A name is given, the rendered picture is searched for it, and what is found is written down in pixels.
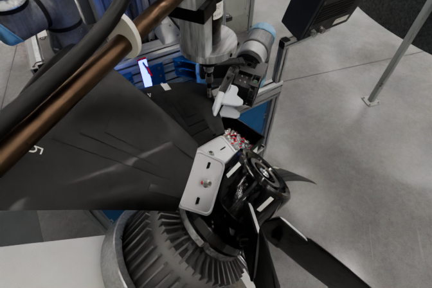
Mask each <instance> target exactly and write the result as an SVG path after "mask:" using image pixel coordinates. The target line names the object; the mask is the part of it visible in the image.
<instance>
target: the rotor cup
mask: <svg viewBox="0 0 432 288"><path fill-rule="evenodd" d="M238 162H239V163H240V166H239V167H238V168H237V169H236V171H234V173H232V174H231V175H230V176H229V177H227V175H226V174H227V173H228V172H229V171H230V170H231V169H232V168H233V167H234V166H235V165H236V164H237V163H238ZM260 168H262V169H264V170H266V171H267V173H268V175H269V178H267V177H266V176H264V175H263V174H262V173H261V171H260ZM270 197H272V198H273V200H272V201H271V202H270V203H269V204H268V205H267V206H266V207H265V208H264V209H263V210H262V211H258V210H257V209H258V208H259V207H260V206H261V205H262V204H263V203H264V202H265V201H267V200H268V198H270ZM290 199H291V194H290V191H289V188H288V186H287V185H286V183H285V181H284V180H283V179H282V178H281V176H280V175H279V174H278V172H277V171H276V170H275V169H274V168H273V167H272V166H271V165H270V164H269V163H268V162H267V161H266V160H264V159H263V158H262V157H261V156H259V155H258V154H257V153H256V152H254V151H252V150H250V149H248V148H244V147H241V148H239V149H238V150H237V151H236V152H235V153H234V154H233V155H232V156H231V157H230V158H229V159H228V160H227V162H225V168H224V172H223V175H222V179H221V182H220V186H219V190H218V192H217V196H216V200H215V204H214V206H213V210H212V212H211V213H210V214H209V215H208V216H205V215H201V214H198V213H195V212H192V211H188V213H189V215H190V218H191V220H192V221H193V223H194V224H195V226H196V228H197V229H198V230H199V232H200V233H201V234H202V236H203V237H204V238H205V239H206V240H207V241H208V242H209V243H210V244H212V245H213V246H215V247H216V248H217V249H219V250H220V251H222V252H224V253H227V254H229V255H234V256H239V255H242V254H243V253H244V251H243V247H242V246H240V245H239V235H243V227H244V210H245V201H248V203H250V204H251V205H252V207H253V210H254V213H255V216H256V219H257V221H258V222H259V228H260V227H261V226H263V225H264V224H265V223H266V222H267V221H268V220H269V219H270V218H271V217H272V216H273V215H274V214H276V213H277V212H278V211H279V210H280V209H281V208H282V207H284V206H285V205H286V204H287V203H288V202H289V200H290Z"/></svg>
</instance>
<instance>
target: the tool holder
mask: <svg viewBox="0 0 432 288"><path fill-rule="evenodd" d="M216 9H217V0H183V1H182V2H181V3H180V4H179V5H178V6H177V7H176V8H175V9H174V10H173V11H172V12H171V13H170V14H169V15H168V16H169V17H173V18H176V19H179V27H180V33H181V34H180V36H179V49H180V52H181V54H182V55H183V56H184V57H185V58H186V59H188V60H190V61H192V62H195V63H198V64H218V63H220V62H224V61H225V60H228V59H229V58H231V57H232V56H233V55H234V54H235V52H236V50H237V46H239V44H240V42H238V43H237V36H236V34H235V33H234V31H233V30H231V29H230V28H228V27H227V26H224V25H222V35H221V41H220V42H219V43H218V44H216V45H214V46H212V15H213V14H214V13H215V11H216Z"/></svg>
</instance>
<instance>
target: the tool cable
mask: <svg viewBox="0 0 432 288"><path fill-rule="evenodd" d="M130 2H131V0H112V3H111V4H110V5H109V7H108V9H107V10H106V11H105V13H104V14H103V15H102V16H101V18H100V19H99V21H98V22H97V23H96V24H95V25H94V26H93V27H92V28H91V29H90V30H89V32H88V33H87V34H86V35H85V36H84V37H83V38H82V39H81V40H80V41H79V42H78V43H77V44H76V45H75V46H74V47H73V48H72V49H71V50H70V51H69V52H67V53H66V54H65V55H64V56H63V57H62V58H61V59H60V60H59V61H58V62H57V63H56V64H55V65H53V66H52V67H51V68H50V69H49V70H47V72H45V74H43V75H42V76H41V77H40V78H38V79H37V80H36V81H35V82H34V83H33V84H32V85H30V86H29V87H28V88H27V89H25V90H24V91H23V92H22V93H21V94H20V95H19V96H17V97H16V98H15V99H14V100H12V101H11V102H10V103H9V104H8V105H7V106H5V107H4V108H3V109H1V110H0V141H1V140H2V139H3V138H5V137H6V136H7V135H8V134H9V133H10V132H11V131H13V130H14V129H15V128H16V126H18V125H19V124H20V123H21V122H22V121H23V120H24V119H26V118H27V117H28V116H29V115H30V114H31V113H32V112H33V111H34V110H36V108H38V106H39V105H41V104H42V103H43V102H44V101H45V100H46V99H47V98H49V97H50V96H51V95H52V94H53V93H54V92H55V91H56V90H57V89H58V88H59V87H60V86H61V85H62V84H63V83H64V82H65V81H66V80H67V79H68V78H69V77H71V76H72V75H73V74H74V73H75V72H76V71H77V70H78V69H79V68H80V67H81V66H82V65H83V64H84V63H85V62H86V61H87V60H88V58H89V57H90V56H91V55H92V54H93V53H94V52H95V51H96V50H97V49H98V48H99V47H100V46H101V45H102V43H103V42H104V41H105V40H106V38H109V40H111V39H112V38H113V37H114V36H115V35H117V34H120V35H123V36H125V37H126V38H128V40H129V41H130V43H131V44H132V51H131V52H130V53H129V54H128V55H127V56H126V58H128V59H133V58H135V57H136V56H137V55H138V54H139V53H140V51H141V38H140V35H139V32H138V30H137V28H136V27H135V25H134V23H133V22H132V21H131V20H130V19H129V18H128V17H127V16H126V15H125V14H124V13H125V12H126V10H127V8H128V6H129V4H130Z"/></svg>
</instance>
